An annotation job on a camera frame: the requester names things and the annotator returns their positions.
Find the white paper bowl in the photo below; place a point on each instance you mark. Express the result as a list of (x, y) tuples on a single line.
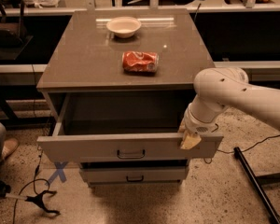
[(123, 27)]

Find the black grabber tool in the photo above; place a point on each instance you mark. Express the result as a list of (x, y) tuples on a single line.
[(5, 192)]

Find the dark bag with handles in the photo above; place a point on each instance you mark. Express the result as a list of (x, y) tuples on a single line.
[(13, 35)]

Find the black metal stand leg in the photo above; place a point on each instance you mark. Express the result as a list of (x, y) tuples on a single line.
[(258, 181)]

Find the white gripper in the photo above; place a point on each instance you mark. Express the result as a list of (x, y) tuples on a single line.
[(196, 125)]

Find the crushed red soda can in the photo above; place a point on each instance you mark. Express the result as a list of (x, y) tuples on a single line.
[(138, 61)]

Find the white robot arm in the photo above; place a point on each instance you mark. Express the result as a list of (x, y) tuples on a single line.
[(216, 90)]

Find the grey drawer cabinet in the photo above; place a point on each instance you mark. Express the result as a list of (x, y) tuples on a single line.
[(89, 58)]

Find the blue tape cross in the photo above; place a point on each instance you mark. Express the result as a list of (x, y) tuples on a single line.
[(59, 172)]

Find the grey drawer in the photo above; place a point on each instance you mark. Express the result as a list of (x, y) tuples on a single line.
[(123, 126), (95, 173)]

